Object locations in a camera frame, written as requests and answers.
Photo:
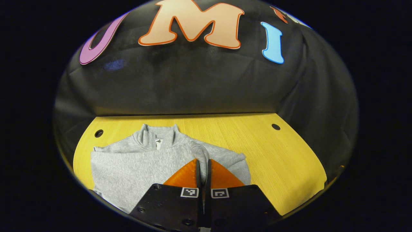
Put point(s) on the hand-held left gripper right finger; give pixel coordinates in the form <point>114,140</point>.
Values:
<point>238,206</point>

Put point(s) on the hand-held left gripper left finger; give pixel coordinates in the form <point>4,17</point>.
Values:
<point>173,206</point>

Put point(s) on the grey zip-neck sweatshirt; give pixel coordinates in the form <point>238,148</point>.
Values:
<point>135,167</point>

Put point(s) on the black backdrop cloth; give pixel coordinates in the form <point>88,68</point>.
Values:
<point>193,80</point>

